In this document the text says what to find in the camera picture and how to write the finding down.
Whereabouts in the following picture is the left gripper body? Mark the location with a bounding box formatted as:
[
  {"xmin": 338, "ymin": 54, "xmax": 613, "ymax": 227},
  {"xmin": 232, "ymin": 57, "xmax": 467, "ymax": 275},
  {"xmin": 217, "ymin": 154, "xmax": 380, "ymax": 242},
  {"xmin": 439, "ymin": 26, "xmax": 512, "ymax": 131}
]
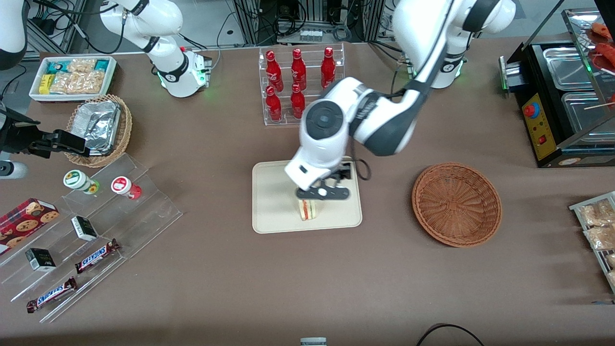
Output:
[{"xmin": 283, "ymin": 148, "xmax": 344, "ymax": 194}]

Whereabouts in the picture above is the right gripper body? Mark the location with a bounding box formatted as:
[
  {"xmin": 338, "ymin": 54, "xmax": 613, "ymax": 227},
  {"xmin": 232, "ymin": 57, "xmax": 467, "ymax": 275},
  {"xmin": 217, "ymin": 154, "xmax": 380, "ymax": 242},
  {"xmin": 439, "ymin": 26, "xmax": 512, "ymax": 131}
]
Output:
[{"xmin": 0, "ymin": 110, "xmax": 54, "ymax": 159}]

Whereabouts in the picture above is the triangular sandwich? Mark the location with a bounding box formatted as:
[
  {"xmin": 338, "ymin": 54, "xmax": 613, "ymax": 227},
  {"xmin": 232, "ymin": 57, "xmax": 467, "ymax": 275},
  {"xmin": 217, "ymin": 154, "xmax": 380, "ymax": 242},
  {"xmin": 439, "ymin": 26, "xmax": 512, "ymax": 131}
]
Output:
[{"xmin": 298, "ymin": 198, "xmax": 320, "ymax": 221}]

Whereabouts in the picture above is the cream plastic tray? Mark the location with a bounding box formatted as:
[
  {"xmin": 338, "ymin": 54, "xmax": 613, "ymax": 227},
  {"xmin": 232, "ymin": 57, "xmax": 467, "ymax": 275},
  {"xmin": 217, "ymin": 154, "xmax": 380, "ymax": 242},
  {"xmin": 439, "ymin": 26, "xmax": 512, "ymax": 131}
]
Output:
[{"xmin": 252, "ymin": 156, "xmax": 363, "ymax": 234}]

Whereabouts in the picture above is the light wicker basket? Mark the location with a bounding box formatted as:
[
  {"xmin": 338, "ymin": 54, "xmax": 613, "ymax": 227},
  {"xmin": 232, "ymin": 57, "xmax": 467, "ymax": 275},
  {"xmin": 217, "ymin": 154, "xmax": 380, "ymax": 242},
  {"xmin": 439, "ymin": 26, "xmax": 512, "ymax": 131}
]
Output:
[{"xmin": 64, "ymin": 94, "xmax": 133, "ymax": 168}]

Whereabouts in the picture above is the brown wicker basket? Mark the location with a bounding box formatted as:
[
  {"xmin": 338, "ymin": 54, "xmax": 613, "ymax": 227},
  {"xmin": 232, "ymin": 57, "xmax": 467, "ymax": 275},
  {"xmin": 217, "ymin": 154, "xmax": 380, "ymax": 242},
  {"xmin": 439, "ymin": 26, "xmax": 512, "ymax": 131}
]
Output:
[{"xmin": 412, "ymin": 162, "xmax": 503, "ymax": 248}]

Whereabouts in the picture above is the aluminium foil container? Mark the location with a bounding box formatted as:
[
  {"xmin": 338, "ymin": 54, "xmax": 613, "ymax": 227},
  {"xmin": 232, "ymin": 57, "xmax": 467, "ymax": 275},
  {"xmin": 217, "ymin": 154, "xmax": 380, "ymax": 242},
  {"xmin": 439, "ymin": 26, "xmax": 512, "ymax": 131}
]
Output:
[{"xmin": 72, "ymin": 100, "xmax": 122, "ymax": 155}]

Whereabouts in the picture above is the green lid yogurt cup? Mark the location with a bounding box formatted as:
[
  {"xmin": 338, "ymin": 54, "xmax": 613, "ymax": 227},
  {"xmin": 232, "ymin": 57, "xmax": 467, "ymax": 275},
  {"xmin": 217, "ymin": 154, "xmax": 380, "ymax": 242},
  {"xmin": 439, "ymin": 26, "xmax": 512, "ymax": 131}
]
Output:
[{"xmin": 63, "ymin": 170, "xmax": 100, "ymax": 195}]

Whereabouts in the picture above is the large clear cracker bag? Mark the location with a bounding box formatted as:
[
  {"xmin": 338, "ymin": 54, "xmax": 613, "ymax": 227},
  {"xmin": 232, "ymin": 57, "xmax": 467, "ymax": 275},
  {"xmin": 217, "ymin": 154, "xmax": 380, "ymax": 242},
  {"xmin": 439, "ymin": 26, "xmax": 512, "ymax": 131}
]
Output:
[{"xmin": 50, "ymin": 71, "xmax": 106, "ymax": 95}]

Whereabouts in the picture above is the red lid yogurt cup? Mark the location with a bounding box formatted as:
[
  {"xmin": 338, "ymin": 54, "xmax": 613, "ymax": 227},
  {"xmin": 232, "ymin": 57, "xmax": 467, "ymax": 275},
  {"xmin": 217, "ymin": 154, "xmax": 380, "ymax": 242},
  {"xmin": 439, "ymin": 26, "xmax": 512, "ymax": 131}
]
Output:
[{"xmin": 111, "ymin": 176, "xmax": 142, "ymax": 200}]

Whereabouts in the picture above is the red cola bottle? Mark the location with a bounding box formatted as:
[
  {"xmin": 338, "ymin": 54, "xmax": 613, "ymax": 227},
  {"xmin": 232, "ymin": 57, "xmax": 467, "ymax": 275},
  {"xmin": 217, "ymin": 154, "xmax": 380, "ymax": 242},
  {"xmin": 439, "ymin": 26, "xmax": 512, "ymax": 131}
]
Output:
[
  {"xmin": 265, "ymin": 50, "xmax": 284, "ymax": 92},
  {"xmin": 265, "ymin": 86, "xmax": 283, "ymax": 122},
  {"xmin": 291, "ymin": 48, "xmax": 307, "ymax": 91},
  {"xmin": 321, "ymin": 47, "xmax": 336, "ymax": 88},
  {"xmin": 290, "ymin": 83, "xmax": 306, "ymax": 119}
]

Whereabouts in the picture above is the small clear cracker bag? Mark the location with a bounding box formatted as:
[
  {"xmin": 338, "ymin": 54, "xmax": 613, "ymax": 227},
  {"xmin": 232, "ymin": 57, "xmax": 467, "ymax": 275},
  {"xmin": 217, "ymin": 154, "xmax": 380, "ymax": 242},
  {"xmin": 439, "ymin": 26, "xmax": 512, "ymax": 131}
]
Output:
[{"xmin": 67, "ymin": 58, "xmax": 98, "ymax": 74}]

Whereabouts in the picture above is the white rectangular snack bin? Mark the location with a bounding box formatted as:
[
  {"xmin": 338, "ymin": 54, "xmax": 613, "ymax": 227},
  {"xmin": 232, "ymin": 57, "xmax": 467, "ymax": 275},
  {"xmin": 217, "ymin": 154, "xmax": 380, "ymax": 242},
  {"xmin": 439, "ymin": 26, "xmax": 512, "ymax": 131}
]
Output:
[{"xmin": 29, "ymin": 55, "xmax": 118, "ymax": 102}]

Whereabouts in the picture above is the red plaid cookie box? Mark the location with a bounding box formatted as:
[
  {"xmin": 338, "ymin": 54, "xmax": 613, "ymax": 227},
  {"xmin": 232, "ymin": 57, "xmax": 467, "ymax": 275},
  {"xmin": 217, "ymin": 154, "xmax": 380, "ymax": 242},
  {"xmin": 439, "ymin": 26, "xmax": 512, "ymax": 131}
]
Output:
[{"xmin": 0, "ymin": 198, "xmax": 60, "ymax": 255}]

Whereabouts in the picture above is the small black carton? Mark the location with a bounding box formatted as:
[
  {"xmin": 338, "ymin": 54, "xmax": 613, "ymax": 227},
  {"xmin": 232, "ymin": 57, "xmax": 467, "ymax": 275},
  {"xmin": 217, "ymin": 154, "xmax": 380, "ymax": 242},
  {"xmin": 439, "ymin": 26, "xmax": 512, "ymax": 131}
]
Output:
[
  {"xmin": 25, "ymin": 247, "xmax": 56, "ymax": 272},
  {"xmin": 71, "ymin": 216, "xmax": 98, "ymax": 242}
]

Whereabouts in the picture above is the clear acrylic stepped display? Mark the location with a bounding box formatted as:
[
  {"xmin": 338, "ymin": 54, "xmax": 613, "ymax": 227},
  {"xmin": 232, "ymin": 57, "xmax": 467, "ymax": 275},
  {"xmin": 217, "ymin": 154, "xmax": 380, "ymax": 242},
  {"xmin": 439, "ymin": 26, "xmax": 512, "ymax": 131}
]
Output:
[{"xmin": 0, "ymin": 153, "xmax": 183, "ymax": 323}]

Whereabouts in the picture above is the clear acrylic bottle rack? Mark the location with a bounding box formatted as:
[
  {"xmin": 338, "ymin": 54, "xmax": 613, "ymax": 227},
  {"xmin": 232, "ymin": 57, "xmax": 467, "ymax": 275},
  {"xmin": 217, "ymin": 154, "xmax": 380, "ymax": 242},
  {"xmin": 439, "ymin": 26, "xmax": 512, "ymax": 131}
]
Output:
[{"xmin": 258, "ymin": 42, "xmax": 345, "ymax": 126}]

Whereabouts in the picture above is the snickers chocolate bar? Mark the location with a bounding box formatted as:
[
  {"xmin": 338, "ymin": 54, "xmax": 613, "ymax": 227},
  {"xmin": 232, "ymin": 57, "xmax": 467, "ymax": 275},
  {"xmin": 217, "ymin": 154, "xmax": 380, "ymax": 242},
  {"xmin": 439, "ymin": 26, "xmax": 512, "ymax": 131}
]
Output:
[
  {"xmin": 26, "ymin": 276, "xmax": 77, "ymax": 314},
  {"xmin": 74, "ymin": 239, "xmax": 121, "ymax": 274}
]

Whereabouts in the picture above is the grey metal box green light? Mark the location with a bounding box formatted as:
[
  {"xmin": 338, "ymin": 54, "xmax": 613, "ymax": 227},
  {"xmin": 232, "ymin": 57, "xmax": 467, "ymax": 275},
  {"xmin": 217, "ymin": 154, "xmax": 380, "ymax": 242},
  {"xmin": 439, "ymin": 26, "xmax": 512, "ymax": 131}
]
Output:
[{"xmin": 499, "ymin": 55, "xmax": 525, "ymax": 93}]

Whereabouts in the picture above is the black food warmer appliance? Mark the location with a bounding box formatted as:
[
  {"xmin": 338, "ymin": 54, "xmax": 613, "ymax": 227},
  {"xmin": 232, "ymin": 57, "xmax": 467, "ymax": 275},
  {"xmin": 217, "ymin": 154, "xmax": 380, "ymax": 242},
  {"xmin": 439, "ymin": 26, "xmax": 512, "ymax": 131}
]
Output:
[{"xmin": 500, "ymin": 7, "xmax": 615, "ymax": 169}]

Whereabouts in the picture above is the stainless steel pan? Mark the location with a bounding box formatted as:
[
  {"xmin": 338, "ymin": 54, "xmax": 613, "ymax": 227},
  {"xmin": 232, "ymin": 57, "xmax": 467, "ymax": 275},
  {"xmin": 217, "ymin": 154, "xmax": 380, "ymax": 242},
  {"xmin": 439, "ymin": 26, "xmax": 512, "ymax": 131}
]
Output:
[
  {"xmin": 543, "ymin": 47, "xmax": 595, "ymax": 91},
  {"xmin": 561, "ymin": 91, "xmax": 615, "ymax": 136}
]

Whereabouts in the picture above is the black cable loop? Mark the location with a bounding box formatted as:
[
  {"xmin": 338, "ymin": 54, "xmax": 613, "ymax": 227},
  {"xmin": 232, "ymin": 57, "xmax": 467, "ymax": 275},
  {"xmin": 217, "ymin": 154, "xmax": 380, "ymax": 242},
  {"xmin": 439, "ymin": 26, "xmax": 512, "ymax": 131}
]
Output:
[{"xmin": 416, "ymin": 323, "xmax": 486, "ymax": 346}]

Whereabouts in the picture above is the metal wire rack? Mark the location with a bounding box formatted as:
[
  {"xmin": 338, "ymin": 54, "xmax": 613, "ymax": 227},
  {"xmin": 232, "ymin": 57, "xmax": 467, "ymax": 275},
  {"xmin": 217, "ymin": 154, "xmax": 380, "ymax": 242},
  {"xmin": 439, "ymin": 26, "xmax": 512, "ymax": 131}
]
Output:
[{"xmin": 569, "ymin": 191, "xmax": 615, "ymax": 294}]

